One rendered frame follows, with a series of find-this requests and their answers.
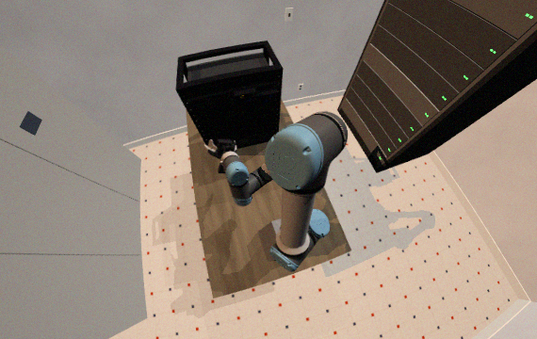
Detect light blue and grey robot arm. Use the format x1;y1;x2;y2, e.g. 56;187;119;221
218;111;348;272

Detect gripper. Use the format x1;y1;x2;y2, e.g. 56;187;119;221
204;139;236;159

